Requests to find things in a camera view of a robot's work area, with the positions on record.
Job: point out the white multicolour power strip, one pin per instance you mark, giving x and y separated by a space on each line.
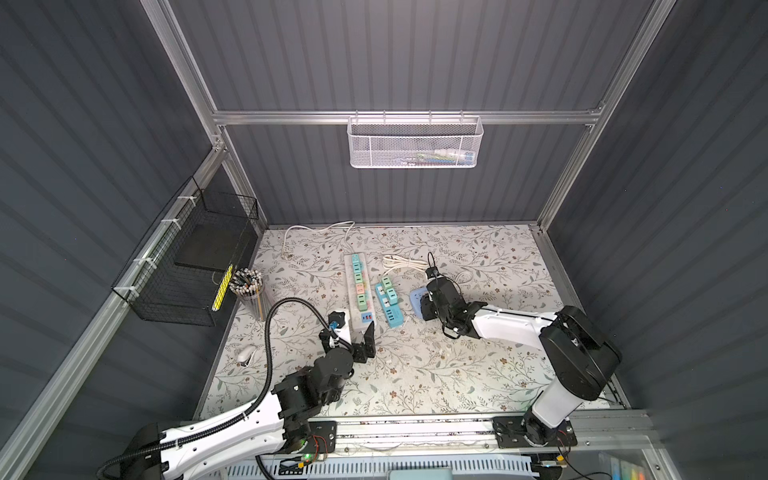
360 320

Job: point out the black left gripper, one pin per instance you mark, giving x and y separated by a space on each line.
367 345

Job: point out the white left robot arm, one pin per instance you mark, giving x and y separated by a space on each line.
277 421

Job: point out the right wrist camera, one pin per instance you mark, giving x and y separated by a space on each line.
432 272

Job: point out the clear cup of pencils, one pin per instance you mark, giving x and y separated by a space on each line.
250 288

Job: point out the yellow ruler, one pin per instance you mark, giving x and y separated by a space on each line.
223 288

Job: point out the white wire mesh basket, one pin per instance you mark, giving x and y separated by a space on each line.
414 142

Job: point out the teal power strip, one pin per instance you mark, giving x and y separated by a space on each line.
392 313

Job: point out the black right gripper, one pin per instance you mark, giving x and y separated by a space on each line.
425 301

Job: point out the black wire mesh basket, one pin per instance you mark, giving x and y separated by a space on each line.
175 279

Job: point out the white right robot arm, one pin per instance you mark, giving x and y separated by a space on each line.
583 358

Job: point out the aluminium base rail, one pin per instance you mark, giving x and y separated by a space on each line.
603 429

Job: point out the blue square power socket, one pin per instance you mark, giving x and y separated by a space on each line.
418 298

